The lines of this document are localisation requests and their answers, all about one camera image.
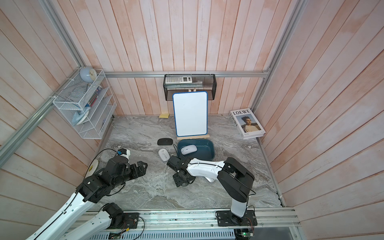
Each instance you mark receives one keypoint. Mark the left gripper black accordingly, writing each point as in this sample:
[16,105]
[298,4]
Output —
[142,170]

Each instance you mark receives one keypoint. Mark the flat black mouse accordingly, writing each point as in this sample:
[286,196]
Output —
[165,142]

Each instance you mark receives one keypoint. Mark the yellow sticky note pad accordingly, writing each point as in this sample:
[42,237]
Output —
[164,116]

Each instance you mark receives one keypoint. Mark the slim white mouse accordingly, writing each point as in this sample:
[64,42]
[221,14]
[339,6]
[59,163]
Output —
[188,149]

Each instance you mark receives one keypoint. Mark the white item in rack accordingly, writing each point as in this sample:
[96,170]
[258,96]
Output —
[80,116]

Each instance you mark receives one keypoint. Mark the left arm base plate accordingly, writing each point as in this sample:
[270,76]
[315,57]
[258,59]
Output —
[127,220]

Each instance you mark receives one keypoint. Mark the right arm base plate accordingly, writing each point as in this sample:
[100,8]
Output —
[228,219]

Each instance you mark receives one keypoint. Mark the Loewe book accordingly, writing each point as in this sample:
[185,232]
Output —
[247,124]

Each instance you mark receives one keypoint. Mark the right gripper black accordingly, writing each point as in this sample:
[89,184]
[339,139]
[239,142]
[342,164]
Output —
[177,180]

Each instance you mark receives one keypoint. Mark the white wire shelf rack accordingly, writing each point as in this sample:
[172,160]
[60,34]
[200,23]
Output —
[78,94]

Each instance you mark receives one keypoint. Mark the black mesh wall basket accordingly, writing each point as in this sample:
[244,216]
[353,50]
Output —
[201,83]

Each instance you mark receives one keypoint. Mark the white tape roll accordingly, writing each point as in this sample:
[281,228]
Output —
[92,168]

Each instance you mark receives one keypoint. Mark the teal storage box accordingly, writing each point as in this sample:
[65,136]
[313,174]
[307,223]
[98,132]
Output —
[201,149]

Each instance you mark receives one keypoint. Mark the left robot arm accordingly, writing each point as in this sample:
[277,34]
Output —
[93,188]

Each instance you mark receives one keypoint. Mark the blue framed whiteboard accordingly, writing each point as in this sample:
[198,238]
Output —
[191,113]

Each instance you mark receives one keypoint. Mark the white calculator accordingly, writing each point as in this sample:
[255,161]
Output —
[178,80]

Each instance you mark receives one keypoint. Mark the white mouse with logo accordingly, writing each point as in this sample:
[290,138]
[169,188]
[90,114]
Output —
[164,155]

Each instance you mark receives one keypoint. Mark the aluminium front rail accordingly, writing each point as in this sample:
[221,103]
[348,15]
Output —
[206,219]

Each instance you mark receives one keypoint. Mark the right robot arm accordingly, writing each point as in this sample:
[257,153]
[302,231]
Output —
[231,174]

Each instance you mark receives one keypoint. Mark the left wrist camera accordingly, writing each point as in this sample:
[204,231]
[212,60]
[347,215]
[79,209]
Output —
[124,153]

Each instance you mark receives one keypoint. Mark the green circuit board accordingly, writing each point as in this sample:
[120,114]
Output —
[243,234]

